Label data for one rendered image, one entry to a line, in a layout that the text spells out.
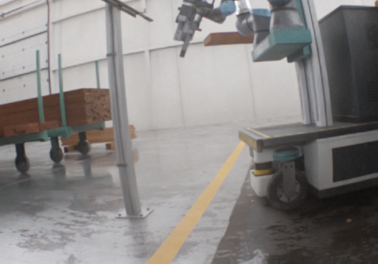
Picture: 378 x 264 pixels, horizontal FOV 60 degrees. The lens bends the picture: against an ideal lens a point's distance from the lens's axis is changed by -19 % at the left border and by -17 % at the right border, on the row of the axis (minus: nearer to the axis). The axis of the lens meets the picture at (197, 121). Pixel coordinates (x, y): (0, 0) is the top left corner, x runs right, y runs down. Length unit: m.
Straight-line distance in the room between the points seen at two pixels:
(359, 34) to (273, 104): 8.42
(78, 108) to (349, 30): 3.36
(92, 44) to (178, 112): 3.28
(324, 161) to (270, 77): 8.54
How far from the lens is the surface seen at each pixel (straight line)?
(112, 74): 1.76
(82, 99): 4.32
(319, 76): 1.66
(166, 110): 10.33
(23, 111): 4.85
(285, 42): 1.47
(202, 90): 10.11
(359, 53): 1.64
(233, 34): 2.52
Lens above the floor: 0.47
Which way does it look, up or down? 2 degrees down
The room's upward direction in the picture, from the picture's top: 6 degrees counter-clockwise
